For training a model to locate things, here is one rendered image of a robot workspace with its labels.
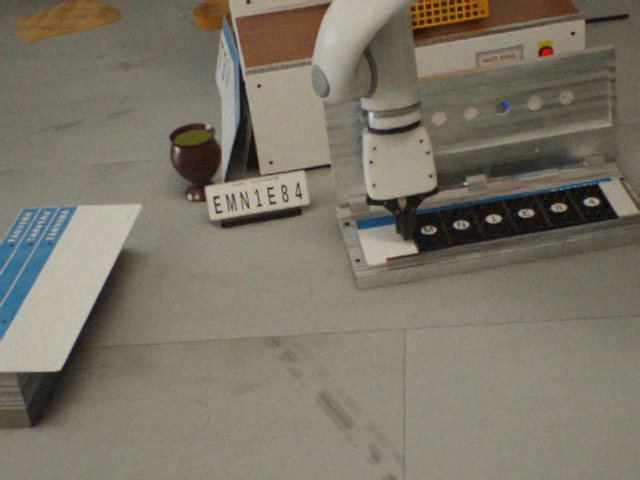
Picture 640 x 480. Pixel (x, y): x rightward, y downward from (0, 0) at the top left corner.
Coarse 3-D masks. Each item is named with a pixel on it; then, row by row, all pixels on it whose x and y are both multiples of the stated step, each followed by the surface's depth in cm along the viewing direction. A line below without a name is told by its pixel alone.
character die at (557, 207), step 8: (544, 192) 202; (552, 192) 202; (560, 192) 201; (544, 200) 200; (552, 200) 200; (560, 200) 200; (568, 200) 200; (544, 208) 198; (552, 208) 198; (560, 208) 198; (568, 208) 197; (576, 208) 197; (552, 216) 197; (560, 216) 196; (568, 216) 196; (576, 216) 195; (552, 224) 194; (560, 224) 194; (568, 224) 194; (576, 224) 194
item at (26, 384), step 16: (32, 208) 204; (16, 224) 200; (16, 240) 196; (0, 256) 193; (0, 272) 189; (0, 384) 170; (16, 384) 170; (32, 384) 174; (48, 384) 179; (0, 400) 172; (16, 400) 172; (32, 400) 174; (0, 416) 173; (16, 416) 173; (32, 416) 174
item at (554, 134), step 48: (432, 96) 200; (480, 96) 201; (528, 96) 202; (576, 96) 203; (336, 144) 200; (432, 144) 203; (480, 144) 204; (528, 144) 204; (576, 144) 205; (336, 192) 203
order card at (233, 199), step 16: (272, 176) 210; (288, 176) 210; (304, 176) 210; (208, 192) 209; (224, 192) 210; (240, 192) 210; (256, 192) 210; (272, 192) 210; (288, 192) 210; (304, 192) 211; (208, 208) 210; (224, 208) 210; (240, 208) 210; (256, 208) 210; (272, 208) 210
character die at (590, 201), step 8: (568, 192) 201; (576, 192) 201; (584, 192) 201; (592, 192) 201; (600, 192) 200; (576, 200) 199; (584, 200) 199; (592, 200) 198; (600, 200) 198; (608, 200) 198; (584, 208) 197; (592, 208) 197; (600, 208) 197; (608, 208) 197; (584, 216) 195; (592, 216) 195; (600, 216) 195; (608, 216) 194; (616, 216) 194
